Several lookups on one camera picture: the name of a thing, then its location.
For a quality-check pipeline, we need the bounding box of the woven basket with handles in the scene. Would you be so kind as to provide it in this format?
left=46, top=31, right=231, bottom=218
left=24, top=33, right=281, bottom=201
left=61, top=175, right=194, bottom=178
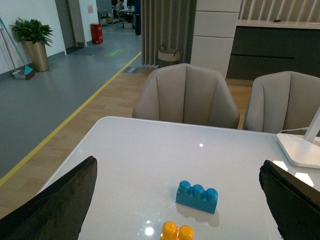
left=158, top=44, right=181, bottom=68

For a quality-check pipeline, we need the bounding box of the red bin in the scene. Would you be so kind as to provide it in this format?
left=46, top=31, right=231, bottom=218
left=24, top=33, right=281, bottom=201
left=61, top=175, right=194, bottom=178
left=90, top=22, right=103, bottom=45

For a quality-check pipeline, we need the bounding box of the teal handled broom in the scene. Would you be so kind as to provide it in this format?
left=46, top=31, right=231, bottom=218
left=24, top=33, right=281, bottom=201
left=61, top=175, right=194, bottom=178
left=0, top=16, right=36, bottom=80

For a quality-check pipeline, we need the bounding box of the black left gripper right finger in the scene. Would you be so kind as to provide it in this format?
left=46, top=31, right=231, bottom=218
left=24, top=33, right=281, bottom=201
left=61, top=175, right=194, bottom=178
left=259, top=160, right=320, bottom=240

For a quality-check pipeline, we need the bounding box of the white desk lamp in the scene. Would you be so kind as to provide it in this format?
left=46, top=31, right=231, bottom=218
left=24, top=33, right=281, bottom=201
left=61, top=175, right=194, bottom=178
left=277, top=108, right=320, bottom=169

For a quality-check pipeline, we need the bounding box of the green potted plant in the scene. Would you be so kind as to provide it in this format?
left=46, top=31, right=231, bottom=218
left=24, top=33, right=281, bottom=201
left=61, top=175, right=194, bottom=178
left=11, top=18, right=53, bottom=47

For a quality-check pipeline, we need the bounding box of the grey dustpan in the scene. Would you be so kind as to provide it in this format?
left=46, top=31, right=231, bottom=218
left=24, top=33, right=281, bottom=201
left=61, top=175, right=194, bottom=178
left=12, top=69, right=26, bottom=80

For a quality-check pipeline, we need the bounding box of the dark grey counter cabinet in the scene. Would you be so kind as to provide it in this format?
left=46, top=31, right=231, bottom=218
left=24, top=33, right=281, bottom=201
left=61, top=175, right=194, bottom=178
left=227, top=26, right=320, bottom=80

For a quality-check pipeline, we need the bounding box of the grey pleated curtain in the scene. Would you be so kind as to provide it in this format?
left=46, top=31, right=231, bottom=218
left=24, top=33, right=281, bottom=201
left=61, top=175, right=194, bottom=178
left=140, top=0, right=197, bottom=66

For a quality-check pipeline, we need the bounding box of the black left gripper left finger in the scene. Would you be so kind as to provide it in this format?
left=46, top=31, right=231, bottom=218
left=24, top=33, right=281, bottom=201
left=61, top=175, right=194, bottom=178
left=0, top=156, right=98, bottom=240

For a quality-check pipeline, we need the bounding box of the beige chair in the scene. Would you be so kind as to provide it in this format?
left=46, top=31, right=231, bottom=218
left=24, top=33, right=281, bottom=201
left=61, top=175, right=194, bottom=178
left=243, top=71, right=320, bottom=135
left=132, top=63, right=240, bottom=129

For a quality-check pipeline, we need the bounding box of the blue three-stud block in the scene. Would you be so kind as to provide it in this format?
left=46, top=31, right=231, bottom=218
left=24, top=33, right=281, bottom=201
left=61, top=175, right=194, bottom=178
left=175, top=180, right=219, bottom=214

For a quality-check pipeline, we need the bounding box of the yellow two-stud block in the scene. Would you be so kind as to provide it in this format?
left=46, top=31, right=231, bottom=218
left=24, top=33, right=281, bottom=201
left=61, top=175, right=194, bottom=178
left=160, top=221, right=195, bottom=240

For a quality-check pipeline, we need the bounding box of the gold plant pot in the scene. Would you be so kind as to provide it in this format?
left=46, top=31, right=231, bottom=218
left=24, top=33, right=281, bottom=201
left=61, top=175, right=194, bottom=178
left=24, top=41, right=50, bottom=72

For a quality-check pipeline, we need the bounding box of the beige left chair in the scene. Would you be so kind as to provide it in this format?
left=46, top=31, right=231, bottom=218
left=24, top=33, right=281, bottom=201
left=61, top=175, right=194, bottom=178
left=132, top=63, right=240, bottom=129

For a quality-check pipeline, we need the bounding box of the white lamp cable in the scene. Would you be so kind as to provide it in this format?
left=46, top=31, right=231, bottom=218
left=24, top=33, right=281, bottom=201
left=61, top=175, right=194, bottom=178
left=277, top=127, right=309, bottom=134

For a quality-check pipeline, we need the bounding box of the beige right chair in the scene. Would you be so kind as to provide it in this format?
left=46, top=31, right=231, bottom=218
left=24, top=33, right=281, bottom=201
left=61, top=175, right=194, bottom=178
left=243, top=71, right=320, bottom=135

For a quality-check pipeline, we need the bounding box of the white drawer cabinet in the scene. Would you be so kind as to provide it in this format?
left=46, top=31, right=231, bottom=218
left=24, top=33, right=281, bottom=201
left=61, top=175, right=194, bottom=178
left=190, top=0, right=241, bottom=77

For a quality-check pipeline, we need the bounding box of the standing person in dark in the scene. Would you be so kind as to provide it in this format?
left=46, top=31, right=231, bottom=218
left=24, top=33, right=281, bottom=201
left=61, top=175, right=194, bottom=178
left=134, top=0, right=141, bottom=37

